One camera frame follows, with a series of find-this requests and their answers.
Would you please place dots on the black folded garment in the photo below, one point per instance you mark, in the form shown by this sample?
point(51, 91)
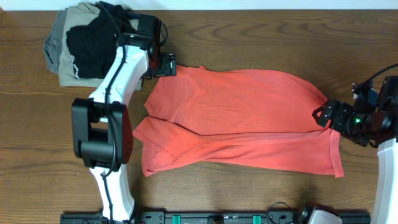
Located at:
point(94, 45)

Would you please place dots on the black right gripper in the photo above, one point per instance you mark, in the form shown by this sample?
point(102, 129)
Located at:
point(328, 107)

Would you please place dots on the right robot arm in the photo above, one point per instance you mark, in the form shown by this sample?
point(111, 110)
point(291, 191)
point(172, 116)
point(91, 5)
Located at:
point(370, 121)

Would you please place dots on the khaki folded garment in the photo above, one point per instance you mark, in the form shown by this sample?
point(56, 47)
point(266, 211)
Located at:
point(79, 15)

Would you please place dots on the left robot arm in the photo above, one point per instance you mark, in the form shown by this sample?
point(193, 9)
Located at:
point(102, 133)

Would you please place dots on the black mounting rail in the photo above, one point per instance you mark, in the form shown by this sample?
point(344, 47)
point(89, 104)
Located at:
point(209, 218)

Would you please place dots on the red orange t-shirt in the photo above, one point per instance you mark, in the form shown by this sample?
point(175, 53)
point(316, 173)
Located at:
point(257, 118)

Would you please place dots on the grey folded garment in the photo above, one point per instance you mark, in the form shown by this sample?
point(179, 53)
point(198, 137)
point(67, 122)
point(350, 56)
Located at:
point(53, 43)

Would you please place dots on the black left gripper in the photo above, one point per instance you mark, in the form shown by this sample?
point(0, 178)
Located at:
point(170, 68)

